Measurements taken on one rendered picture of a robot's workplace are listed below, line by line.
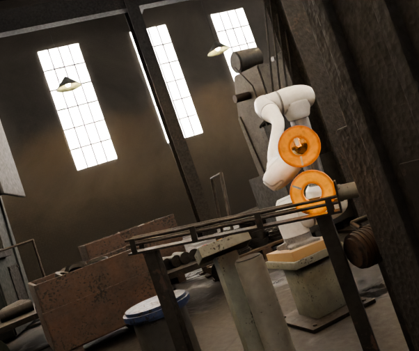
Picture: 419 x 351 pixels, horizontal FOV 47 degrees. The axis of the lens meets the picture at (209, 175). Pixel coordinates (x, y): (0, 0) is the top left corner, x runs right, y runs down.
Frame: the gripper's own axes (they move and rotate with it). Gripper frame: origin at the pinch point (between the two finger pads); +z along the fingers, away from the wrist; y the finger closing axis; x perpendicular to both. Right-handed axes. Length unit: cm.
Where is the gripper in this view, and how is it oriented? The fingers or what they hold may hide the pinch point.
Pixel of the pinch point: (297, 142)
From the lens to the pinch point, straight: 179.3
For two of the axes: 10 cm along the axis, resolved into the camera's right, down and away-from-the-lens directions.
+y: -9.1, 3.2, 2.7
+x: -3.1, -9.5, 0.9
